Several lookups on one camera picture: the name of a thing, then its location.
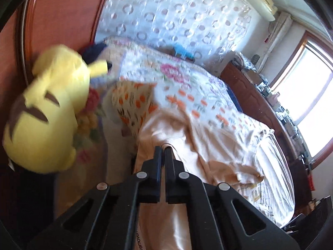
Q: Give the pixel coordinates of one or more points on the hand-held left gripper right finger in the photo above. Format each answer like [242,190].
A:
[168,166]

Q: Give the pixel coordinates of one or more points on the wood-framed window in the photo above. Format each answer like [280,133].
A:
[312,88]

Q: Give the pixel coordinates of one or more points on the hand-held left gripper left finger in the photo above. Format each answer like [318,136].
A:
[157,166]

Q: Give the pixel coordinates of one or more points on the cardboard box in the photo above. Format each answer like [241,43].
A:
[253,75]

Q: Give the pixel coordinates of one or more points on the beige t-shirt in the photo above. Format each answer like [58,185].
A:
[177,127]

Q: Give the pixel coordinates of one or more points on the orange-print bed sheet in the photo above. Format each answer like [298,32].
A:
[221,119]

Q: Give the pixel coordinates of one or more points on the small box with blue cloth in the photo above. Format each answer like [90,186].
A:
[182,50]

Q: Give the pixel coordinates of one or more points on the stack of folded cloths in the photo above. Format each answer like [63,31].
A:
[245,62]

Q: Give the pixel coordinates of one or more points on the floral quilt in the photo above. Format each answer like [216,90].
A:
[96,49]

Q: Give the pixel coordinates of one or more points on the yellow plush toy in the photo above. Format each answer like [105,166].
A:
[52,114]

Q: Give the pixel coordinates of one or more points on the wall air conditioner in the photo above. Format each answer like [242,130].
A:
[260,2]

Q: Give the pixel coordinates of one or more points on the sheer circle-patterned curtain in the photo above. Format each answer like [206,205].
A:
[169,10]

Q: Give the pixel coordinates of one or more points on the wooden slatted wardrobe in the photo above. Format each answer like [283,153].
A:
[57,13]

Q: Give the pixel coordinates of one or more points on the long wooden cabinet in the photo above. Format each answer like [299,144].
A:
[249,93]

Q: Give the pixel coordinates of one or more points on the tied patterned window curtain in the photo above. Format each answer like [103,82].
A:
[278,31]

